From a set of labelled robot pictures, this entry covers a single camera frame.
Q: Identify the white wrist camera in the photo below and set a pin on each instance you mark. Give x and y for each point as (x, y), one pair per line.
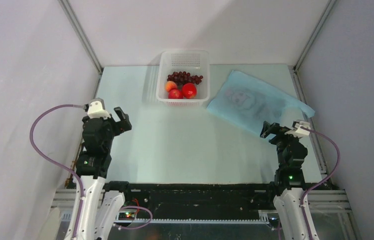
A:
(299, 129)
(96, 108)

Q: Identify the light blue plastic bag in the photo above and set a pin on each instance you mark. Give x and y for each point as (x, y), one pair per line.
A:
(247, 102)

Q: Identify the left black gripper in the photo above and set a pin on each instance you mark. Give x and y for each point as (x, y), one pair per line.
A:
(122, 125)

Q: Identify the red fake grape bunch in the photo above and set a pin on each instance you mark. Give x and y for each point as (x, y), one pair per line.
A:
(182, 77)

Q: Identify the large red fake apple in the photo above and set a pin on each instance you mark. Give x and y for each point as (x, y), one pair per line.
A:
(189, 90)

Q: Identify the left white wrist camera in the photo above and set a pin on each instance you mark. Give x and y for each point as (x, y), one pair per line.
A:
(96, 108)

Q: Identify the aluminium frame post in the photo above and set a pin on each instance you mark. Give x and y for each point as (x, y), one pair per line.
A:
(80, 33)
(315, 33)

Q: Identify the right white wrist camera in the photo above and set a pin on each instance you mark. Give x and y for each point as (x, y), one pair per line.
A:
(299, 129)

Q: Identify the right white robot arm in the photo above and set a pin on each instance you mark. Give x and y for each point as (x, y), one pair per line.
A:
(289, 186)

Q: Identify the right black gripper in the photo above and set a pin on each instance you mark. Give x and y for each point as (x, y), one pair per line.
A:
(267, 129)

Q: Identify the orange fake peach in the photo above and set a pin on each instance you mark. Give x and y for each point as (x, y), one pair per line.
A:
(171, 85)

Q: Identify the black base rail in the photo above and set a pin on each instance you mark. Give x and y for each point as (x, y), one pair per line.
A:
(198, 202)

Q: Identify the small red fake apple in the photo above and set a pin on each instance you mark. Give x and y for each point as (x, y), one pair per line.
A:
(175, 94)

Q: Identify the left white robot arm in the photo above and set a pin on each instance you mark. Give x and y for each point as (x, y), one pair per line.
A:
(93, 213)

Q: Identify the right aluminium frame post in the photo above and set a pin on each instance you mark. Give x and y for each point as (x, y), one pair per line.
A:
(315, 33)

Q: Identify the white perforated plastic basket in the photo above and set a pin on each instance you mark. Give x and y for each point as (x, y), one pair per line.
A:
(194, 61)

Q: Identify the left aluminium frame post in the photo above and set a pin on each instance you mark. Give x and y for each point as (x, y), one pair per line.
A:
(80, 33)

